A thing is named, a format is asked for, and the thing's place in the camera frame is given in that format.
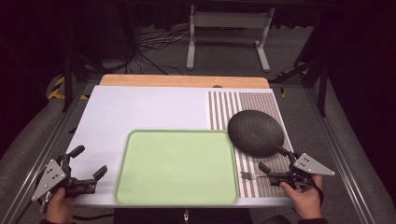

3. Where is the white table board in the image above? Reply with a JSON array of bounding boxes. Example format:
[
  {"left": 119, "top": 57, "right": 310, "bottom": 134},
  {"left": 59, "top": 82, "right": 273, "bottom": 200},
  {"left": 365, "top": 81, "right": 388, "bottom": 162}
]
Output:
[{"left": 66, "top": 85, "right": 295, "bottom": 209}]

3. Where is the wooden table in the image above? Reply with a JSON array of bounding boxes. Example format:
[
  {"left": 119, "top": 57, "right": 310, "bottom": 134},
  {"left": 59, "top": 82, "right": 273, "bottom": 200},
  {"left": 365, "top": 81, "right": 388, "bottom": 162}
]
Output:
[{"left": 99, "top": 73, "right": 271, "bottom": 90}]

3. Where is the silver metal fork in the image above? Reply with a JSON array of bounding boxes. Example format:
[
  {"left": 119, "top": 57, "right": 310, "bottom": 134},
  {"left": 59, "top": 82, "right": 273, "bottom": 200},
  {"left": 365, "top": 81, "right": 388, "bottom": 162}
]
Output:
[{"left": 240, "top": 171, "right": 269, "bottom": 181}]

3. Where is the aluminium frame rail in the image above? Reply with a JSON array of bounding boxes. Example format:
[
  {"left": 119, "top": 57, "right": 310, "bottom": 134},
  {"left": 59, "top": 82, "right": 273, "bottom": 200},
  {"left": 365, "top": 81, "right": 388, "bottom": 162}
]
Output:
[
  {"left": 303, "top": 85, "right": 379, "bottom": 224},
  {"left": 0, "top": 82, "right": 92, "bottom": 224}
]

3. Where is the bundle of floor cables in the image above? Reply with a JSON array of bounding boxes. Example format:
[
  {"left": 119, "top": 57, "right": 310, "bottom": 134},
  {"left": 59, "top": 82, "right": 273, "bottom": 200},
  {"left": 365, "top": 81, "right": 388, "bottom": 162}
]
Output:
[{"left": 132, "top": 26, "right": 191, "bottom": 77}]

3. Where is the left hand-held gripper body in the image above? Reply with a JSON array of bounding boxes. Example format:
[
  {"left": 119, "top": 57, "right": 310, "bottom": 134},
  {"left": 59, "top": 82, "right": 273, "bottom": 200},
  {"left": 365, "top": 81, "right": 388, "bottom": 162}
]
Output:
[{"left": 31, "top": 153, "right": 98, "bottom": 214}]

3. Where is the light green plastic tray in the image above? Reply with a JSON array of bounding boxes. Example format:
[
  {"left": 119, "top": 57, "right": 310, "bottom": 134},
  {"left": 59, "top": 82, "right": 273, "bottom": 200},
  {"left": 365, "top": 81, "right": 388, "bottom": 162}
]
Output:
[{"left": 113, "top": 129, "right": 240, "bottom": 206}]

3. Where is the black wrist strap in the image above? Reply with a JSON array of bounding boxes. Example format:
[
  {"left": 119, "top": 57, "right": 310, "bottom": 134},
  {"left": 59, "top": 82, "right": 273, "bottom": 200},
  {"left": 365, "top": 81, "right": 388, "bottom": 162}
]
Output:
[{"left": 312, "top": 177, "right": 325, "bottom": 206}]

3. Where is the yellow black floor tape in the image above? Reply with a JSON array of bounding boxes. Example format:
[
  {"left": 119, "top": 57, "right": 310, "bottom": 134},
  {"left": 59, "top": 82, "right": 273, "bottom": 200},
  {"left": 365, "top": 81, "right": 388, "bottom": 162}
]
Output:
[{"left": 46, "top": 75, "right": 91, "bottom": 102}]

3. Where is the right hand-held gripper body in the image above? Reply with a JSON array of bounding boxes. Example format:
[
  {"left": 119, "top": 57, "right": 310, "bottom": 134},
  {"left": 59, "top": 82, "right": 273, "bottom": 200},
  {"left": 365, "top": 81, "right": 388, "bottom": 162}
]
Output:
[{"left": 266, "top": 151, "right": 336, "bottom": 192}]

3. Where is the person's right hand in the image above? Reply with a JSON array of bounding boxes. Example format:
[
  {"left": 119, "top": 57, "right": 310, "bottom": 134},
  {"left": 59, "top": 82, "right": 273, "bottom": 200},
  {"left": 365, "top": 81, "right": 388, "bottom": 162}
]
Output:
[{"left": 278, "top": 175, "right": 324, "bottom": 220}]

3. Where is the grey striped placemat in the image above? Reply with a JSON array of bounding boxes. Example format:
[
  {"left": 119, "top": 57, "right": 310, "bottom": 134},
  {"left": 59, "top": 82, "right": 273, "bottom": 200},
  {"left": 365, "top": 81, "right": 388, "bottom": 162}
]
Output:
[{"left": 207, "top": 90, "right": 294, "bottom": 199}]

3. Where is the person's dark clothing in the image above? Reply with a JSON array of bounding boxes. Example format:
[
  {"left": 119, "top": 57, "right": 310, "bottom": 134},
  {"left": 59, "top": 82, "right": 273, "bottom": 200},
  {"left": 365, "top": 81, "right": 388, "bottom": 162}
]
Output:
[{"left": 112, "top": 207, "right": 254, "bottom": 224}]

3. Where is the grey metal stand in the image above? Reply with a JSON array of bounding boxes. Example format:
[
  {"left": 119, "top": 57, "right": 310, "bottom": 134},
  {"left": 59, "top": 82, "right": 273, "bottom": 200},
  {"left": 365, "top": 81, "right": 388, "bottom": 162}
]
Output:
[{"left": 185, "top": 4, "right": 276, "bottom": 74}]

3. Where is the black tripod stand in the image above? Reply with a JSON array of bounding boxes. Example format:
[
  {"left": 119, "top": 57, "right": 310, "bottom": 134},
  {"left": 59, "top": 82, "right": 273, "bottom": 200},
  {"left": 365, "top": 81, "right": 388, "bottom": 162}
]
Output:
[
  {"left": 269, "top": 18, "right": 330, "bottom": 118},
  {"left": 60, "top": 52, "right": 94, "bottom": 114}
]

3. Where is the person's left hand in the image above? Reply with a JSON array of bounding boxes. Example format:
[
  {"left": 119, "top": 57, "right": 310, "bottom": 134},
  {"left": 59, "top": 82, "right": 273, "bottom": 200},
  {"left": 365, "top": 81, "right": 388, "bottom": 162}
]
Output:
[{"left": 46, "top": 187, "right": 76, "bottom": 224}]

